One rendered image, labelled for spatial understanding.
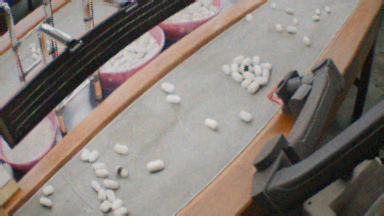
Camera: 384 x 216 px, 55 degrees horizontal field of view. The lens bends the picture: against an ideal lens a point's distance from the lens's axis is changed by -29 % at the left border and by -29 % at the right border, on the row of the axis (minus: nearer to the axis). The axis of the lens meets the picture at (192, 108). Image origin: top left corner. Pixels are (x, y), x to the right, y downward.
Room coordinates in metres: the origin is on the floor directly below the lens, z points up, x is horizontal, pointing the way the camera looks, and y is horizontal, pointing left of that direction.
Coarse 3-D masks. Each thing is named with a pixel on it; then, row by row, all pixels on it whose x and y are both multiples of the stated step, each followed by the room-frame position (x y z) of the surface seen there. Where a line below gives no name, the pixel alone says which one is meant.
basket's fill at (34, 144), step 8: (48, 120) 0.85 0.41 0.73; (40, 128) 0.82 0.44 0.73; (48, 128) 0.82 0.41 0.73; (32, 136) 0.79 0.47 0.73; (40, 136) 0.79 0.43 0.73; (48, 136) 0.79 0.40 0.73; (24, 144) 0.75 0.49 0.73; (32, 144) 0.75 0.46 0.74; (40, 144) 0.76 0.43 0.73; (48, 144) 0.76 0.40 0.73; (8, 152) 0.72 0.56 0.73; (16, 152) 0.72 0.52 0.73; (24, 152) 0.72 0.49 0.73; (32, 152) 0.73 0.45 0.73; (40, 152) 0.73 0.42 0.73; (8, 160) 0.69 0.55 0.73; (16, 160) 0.69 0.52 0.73; (24, 160) 0.69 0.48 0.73
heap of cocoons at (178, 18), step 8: (200, 0) 1.37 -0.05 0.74; (208, 0) 1.37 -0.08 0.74; (184, 8) 1.33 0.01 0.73; (192, 8) 1.32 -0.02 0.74; (200, 8) 1.32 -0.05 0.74; (208, 8) 1.34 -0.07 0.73; (216, 8) 1.32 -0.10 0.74; (176, 16) 1.27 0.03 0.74; (184, 16) 1.26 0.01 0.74; (192, 16) 1.28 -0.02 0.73; (200, 16) 1.26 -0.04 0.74; (208, 16) 1.26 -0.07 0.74
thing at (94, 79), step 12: (84, 0) 0.87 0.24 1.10; (96, 0) 0.84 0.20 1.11; (108, 0) 0.81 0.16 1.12; (120, 0) 0.79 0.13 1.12; (84, 12) 0.88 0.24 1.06; (84, 24) 0.88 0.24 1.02; (48, 36) 0.73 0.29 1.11; (60, 36) 0.69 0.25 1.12; (48, 60) 0.77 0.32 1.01; (96, 72) 0.88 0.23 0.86; (84, 84) 0.85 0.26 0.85; (96, 84) 0.88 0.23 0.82; (72, 96) 0.82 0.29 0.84; (96, 96) 0.88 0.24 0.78; (60, 108) 0.77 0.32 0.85; (60, 120) 0.76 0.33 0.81; (60, 132) 0.77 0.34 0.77
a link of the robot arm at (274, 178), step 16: (368, 112) 0.36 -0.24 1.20; (352, 128) 0.35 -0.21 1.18; (368, 128) 0.32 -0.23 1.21; (336, 144) 0.35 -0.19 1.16; (352, 144) 0.32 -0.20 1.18; (368, 144) 0.31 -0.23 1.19; (288, 160) 0.43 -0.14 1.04; (304, 160) 0.37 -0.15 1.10; (320, 160) 0.34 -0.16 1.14; (336, 160) 0.32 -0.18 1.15; (352, 160) 0.31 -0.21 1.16; (256, 176) 0.41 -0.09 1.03; (272, 176) 0.38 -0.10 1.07; (288, 176) 0.36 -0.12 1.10; (304, 176) 0.34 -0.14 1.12; (320, 176) 0.32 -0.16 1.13; (336, 176) 0.31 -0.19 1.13; (256, 192) 0.35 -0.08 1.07; (272, 192) 0.34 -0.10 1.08; (288, 192) 0.33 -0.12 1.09; (304, 192) 0.32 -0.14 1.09; (272, 208) 0.33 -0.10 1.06; (288, 208) 0.32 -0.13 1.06
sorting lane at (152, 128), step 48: (288, 0) 1.41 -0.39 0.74; (336, 0) 1.46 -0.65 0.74; (240, 48) 1.08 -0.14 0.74; (288, 48) 1.09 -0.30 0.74; (144, 96) 0.91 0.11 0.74; (192, 96) 0.90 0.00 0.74; (240, 96) 0.89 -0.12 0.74; (96, 144) 0.75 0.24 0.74; (144, 144) 0.75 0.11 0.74; (192, 144) 0.74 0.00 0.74; (240, 144) 0.73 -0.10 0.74; (96, 192) 0.60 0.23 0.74; (144, 192) 0.60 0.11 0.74; (192, 192) 0.60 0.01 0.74
